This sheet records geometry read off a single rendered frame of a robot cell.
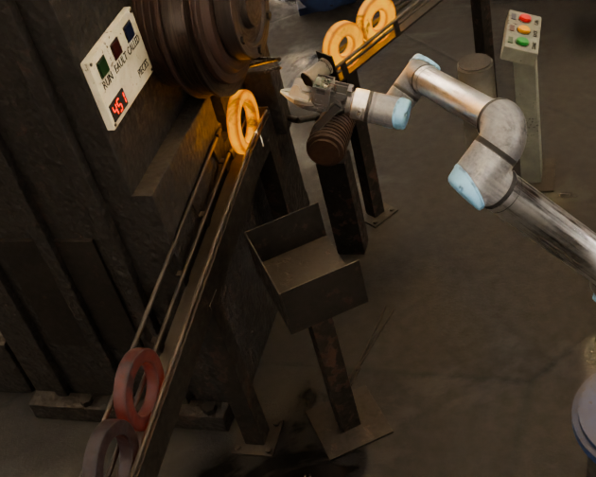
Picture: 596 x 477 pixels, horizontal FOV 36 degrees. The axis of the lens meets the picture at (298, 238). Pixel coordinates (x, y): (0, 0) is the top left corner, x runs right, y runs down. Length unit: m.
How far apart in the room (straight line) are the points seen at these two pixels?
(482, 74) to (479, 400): 1.08
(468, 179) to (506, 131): 0.15
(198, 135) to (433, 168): 1.29
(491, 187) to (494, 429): 0.74
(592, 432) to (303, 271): 0.78
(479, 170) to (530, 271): 0.89
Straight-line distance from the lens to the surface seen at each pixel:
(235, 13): 2.32
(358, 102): 2.63
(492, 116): 2.29
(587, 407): 2.16
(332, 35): 2.93
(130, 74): 2.26
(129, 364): 2.03
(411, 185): 3.49
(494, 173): 2.25
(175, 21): 2.27
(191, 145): 2.47
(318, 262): 2.32
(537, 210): 2.35
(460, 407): 2.71
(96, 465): 1.93
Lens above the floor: 2.13
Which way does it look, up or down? 39 degrees down
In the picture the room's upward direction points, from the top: 16 degrees counter-clockwise
